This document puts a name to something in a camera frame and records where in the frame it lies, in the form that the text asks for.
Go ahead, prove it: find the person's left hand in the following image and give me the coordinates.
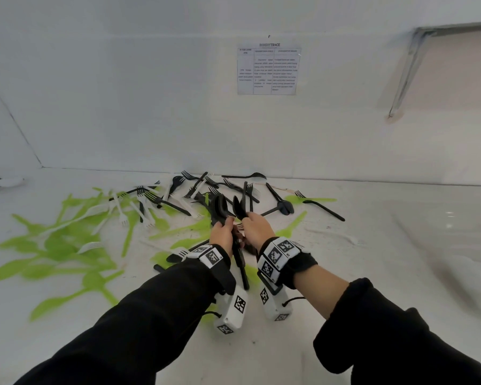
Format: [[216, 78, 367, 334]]
[[209, 217, 245, 260]]

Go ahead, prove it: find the person's right hand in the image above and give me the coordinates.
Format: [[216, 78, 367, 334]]
[[241, 212, 276, 252]]

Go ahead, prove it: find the stack of black spoons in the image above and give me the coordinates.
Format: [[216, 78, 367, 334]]
[[212, 194, 250, 291]]

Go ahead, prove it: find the pile of black plastic forks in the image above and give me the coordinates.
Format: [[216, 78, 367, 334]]
[[108, 170, 346, 273]]

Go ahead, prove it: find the pile of plastic cutlery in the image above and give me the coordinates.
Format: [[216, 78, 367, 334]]
[[0, 187, 337, 321]]

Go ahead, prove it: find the person's left forearm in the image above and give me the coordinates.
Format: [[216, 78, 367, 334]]
[[14, 258, 225, 385]]

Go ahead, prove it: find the black marker left wrist band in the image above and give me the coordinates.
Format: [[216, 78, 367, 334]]
[[186, 244, 237, 295]]

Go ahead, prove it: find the black marker wrist band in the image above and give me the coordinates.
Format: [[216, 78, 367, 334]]
[[186, 244, 237, 295], [257, 237, 319, 289]]

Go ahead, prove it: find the black marker right wrist band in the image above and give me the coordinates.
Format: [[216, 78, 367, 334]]
[[257, 237, 319, 289]]

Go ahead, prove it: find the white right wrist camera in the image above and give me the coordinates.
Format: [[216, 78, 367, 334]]
[[258, 282, 293, 322]]

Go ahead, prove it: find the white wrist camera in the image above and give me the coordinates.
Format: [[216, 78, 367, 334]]
[[213, 286, 249, 335], [258, 282, 293, 322]]

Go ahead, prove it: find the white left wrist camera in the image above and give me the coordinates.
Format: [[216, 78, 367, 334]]
[[213, 286, 249, 335]]

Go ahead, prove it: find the printed paper wall notice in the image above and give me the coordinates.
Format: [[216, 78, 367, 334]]
[[236, 43, 302, 96]]

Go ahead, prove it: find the metal wall bracket frame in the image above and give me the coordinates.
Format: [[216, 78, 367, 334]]
[[386, 21, 481, 119]]

